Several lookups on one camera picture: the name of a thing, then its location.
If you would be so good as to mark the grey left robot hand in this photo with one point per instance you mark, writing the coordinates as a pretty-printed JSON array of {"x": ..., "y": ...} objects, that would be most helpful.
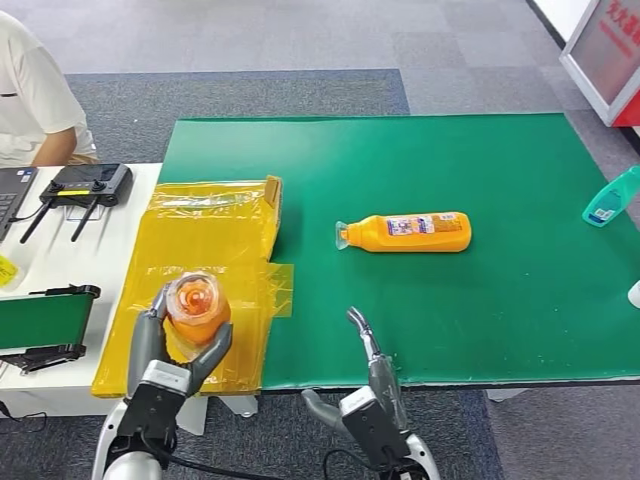
[{"x": 145, "y": 344}]

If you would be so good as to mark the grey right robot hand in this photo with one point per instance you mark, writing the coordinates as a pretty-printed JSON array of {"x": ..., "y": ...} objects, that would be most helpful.
[{"x": 387, "y": 391}]

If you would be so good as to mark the orange bottle with clear cap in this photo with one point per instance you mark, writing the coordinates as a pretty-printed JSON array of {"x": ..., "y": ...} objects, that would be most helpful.
[
  {"x": 375, "y": 237},
  {"x": 198, "y": 305}
]

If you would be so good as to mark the person's forearm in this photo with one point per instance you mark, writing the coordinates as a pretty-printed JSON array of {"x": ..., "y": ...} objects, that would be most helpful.
[{"x": 57, "y": 147}]

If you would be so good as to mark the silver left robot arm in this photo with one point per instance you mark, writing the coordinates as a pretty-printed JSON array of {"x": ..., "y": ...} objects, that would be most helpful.
[{"x": 130, "y": 470}]

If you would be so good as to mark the teal plastic bottle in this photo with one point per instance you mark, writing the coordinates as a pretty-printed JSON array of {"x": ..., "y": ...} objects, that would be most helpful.
[{"x": 607, "y": 202}]

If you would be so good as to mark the cardboard box in yellow tape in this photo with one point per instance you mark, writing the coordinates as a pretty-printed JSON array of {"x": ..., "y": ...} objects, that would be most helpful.
[{"x": 200, "y": 232}]

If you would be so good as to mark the white table leg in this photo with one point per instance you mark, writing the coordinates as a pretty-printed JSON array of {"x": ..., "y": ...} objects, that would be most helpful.
[
  {"x": 505, "y": 395},
  {"x": 240, "y": 407}
]

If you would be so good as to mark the black remote controller with antennas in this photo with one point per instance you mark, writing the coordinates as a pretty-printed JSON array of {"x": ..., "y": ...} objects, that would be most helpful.
[{"x": 87, "y": 183}]

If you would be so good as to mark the clear bag with yellow label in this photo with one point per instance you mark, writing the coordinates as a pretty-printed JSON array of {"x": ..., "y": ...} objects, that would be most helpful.
[{"x": 7, "y": 273}]

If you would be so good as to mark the green table mat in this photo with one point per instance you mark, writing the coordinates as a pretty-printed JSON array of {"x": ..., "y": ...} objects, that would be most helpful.
[{"x": 400, "y": 166}]

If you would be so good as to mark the dark laptop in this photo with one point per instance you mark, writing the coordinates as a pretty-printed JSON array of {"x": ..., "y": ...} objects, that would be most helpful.
[{"x": 12, "y": 192}]

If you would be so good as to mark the person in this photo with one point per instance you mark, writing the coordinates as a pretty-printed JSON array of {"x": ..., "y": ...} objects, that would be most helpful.
[{"x": 25, "y": 86}]

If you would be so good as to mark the white rounded object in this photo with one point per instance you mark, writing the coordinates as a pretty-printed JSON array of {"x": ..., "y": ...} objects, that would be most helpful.
[{"x": 635, "y": 295}]

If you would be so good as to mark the red and white sign stand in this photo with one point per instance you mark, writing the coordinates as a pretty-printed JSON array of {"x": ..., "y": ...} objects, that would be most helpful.
[{"x": 605, "y": 53}]

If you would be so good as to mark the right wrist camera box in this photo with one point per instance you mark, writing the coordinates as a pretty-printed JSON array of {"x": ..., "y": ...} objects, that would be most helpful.
[{"x": 375, "y": 430}]

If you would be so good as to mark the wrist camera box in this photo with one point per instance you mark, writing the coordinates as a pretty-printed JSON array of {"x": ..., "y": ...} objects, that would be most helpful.
[
  {"x": 155, "y": 404},
  {"x": 375, "y": 430}
]

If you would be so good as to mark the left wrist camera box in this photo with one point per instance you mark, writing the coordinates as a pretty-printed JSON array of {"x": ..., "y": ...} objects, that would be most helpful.
[{"x": 155, "y": 404}]

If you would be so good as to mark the black bracket stand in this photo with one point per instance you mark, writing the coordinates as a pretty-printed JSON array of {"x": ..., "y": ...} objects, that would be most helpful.
[{"x": 40, "y": 358}]

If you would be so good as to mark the green panel with black frame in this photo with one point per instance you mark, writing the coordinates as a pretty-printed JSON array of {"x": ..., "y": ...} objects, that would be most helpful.
[{"x": 40, "y": 321}]

